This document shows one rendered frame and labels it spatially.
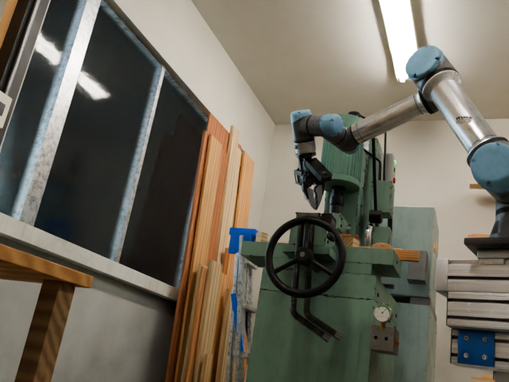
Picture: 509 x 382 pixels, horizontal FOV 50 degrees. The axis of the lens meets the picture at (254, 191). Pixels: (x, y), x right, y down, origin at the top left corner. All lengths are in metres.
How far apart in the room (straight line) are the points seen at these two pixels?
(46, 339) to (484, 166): 1.08
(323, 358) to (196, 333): 1.48
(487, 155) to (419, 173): 3.27
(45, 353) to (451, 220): 3.84
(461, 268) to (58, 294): 1.01
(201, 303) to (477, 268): 2.13
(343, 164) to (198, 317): 1.51
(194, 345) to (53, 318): 2.28
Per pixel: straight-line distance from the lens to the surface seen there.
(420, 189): 4.69
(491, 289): 1.53
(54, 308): 1.11
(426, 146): 4.84
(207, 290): 3.38
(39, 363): 1.10
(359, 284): 2.01
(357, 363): 1.98
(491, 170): 1.48
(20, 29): 2.48
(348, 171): 2.26
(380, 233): 2.38
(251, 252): 2.16
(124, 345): 3.24
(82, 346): 2.95
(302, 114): 1.93
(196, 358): 3.35
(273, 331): 2.06
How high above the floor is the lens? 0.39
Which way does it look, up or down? 19 degrees up
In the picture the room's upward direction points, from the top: 9 degrees clockwise
